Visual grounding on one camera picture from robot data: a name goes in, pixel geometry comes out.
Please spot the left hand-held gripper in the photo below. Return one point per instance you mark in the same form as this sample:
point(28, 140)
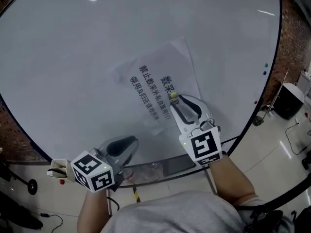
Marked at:
point(93, 172)

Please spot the black chair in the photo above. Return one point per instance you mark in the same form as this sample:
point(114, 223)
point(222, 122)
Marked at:
point(267, 221)

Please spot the white appliance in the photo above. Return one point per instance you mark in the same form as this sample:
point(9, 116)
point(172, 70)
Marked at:
point(305, 82)

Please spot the white printed sheet of paper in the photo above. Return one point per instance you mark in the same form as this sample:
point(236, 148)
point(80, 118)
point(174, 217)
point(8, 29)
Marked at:
point(165, 62)

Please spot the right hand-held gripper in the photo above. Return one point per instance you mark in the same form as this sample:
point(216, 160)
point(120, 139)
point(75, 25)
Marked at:
point(204, 145)

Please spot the person's left forearm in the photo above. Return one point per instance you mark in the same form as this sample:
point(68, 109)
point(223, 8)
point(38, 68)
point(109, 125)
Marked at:
point(93, 210)

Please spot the large white whiteboard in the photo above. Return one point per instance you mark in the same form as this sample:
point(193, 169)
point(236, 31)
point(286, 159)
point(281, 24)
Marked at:
point(73, 69)

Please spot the metal floor stand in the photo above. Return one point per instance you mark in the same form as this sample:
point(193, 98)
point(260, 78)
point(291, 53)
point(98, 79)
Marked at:
point(277, 93)

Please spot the black bin with white lid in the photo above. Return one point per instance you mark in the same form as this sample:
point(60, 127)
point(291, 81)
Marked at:
point(289, 101)

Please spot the white marker holder box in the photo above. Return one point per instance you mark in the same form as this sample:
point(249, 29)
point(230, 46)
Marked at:
point(59, 170)

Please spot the black flat board eraser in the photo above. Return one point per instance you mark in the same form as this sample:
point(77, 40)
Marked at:
point(178, 165)

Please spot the yellow black striped tape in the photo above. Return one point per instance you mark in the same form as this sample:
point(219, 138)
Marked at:
point(136, 194)

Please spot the clear plastic bag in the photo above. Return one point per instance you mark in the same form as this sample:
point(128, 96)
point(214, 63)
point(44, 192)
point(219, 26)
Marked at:
point(151, 172)

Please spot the black caster wheel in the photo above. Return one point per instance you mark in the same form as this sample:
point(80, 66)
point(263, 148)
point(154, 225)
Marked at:
point(32, 187)

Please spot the yellow round magnet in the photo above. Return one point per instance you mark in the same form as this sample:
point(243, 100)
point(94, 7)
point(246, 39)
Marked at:
point(173, 95)

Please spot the person's grey shirt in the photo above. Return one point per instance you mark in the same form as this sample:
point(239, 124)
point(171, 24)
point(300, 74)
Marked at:
point(175, 215)

